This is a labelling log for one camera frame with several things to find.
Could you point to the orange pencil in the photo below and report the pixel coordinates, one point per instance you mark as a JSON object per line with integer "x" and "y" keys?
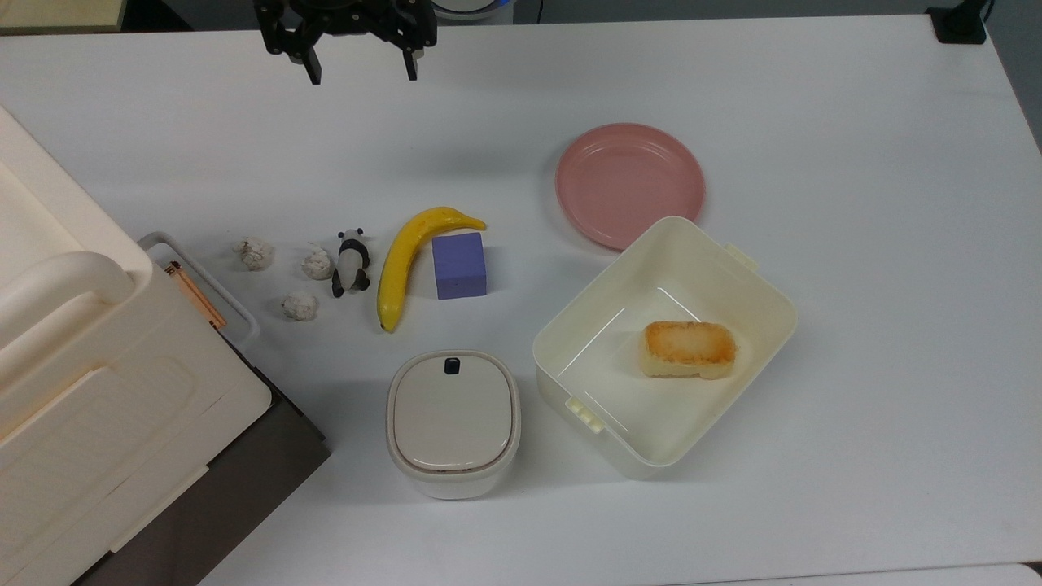
{"x": 195, "y": 295}

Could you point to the pink round plate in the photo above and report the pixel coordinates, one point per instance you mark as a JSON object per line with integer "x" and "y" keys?
{"x": 627, "y": 183}

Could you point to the white crumpled paper ball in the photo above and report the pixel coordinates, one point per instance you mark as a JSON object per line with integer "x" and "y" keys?
{"x": 256, "y": 253}
{"x": 317, "y": 263}
{"x": 299, "y": 306}

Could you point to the wooden board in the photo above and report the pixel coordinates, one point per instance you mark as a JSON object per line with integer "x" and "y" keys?
{"x": 57, "y": 12}

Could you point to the cream open plastic box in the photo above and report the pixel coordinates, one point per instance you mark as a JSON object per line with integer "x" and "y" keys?
{"x": 619, "y": 382}

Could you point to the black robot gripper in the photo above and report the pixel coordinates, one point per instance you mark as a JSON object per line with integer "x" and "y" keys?
{"x": 342, "y": 12}

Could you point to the dark brown base tray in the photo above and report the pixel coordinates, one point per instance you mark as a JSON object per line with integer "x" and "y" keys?
{"x": 244, "y": 480}

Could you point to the black table clamp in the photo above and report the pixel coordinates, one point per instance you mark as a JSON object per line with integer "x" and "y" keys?
{"x": 959, "y": 23}

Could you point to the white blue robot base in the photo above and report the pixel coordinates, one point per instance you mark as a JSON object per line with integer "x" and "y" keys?
{"x": 470, "y": 8}

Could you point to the purple foam cube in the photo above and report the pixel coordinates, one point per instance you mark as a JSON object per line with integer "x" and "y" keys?
{"x": 459, "y": 266}

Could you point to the yellow banana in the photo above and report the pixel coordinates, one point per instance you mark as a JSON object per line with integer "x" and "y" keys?
{"x": 401, "y": 260}

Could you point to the toasted bread loaf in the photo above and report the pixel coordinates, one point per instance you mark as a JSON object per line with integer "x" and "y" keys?
{"x": 689, "y": 348}

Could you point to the small white lidded bin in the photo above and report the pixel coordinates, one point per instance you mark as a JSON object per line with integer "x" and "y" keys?
{"x": 453, "y": 423}

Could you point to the black and white panda figure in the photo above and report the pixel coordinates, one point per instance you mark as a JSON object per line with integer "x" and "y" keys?
{"x": 351, "y": 264}

